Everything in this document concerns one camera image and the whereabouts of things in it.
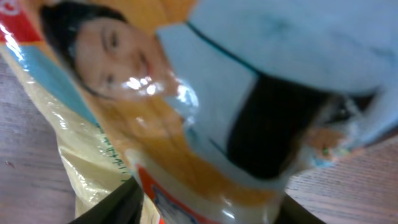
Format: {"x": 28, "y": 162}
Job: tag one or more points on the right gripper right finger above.
{"x": 291, "y": 212}

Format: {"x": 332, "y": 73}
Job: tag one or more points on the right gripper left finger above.
{"x": 122, "y": 206}

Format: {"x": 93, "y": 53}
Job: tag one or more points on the yellow snack bag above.
{"x": 212, "y": 106}

